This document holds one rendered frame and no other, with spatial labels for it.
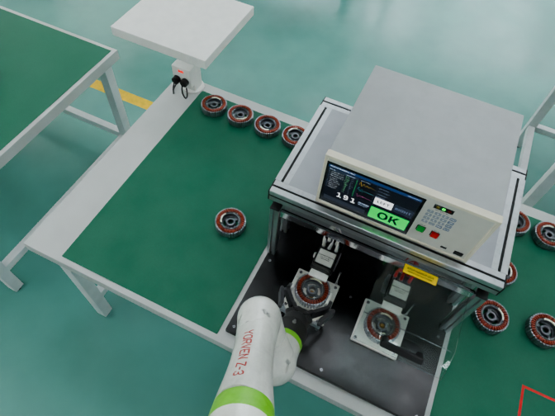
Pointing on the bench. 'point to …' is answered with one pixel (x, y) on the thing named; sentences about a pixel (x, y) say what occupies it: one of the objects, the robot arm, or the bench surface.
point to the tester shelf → (301, 190)
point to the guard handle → (401, 351)
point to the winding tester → (430, 158)
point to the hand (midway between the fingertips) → (311, 290)
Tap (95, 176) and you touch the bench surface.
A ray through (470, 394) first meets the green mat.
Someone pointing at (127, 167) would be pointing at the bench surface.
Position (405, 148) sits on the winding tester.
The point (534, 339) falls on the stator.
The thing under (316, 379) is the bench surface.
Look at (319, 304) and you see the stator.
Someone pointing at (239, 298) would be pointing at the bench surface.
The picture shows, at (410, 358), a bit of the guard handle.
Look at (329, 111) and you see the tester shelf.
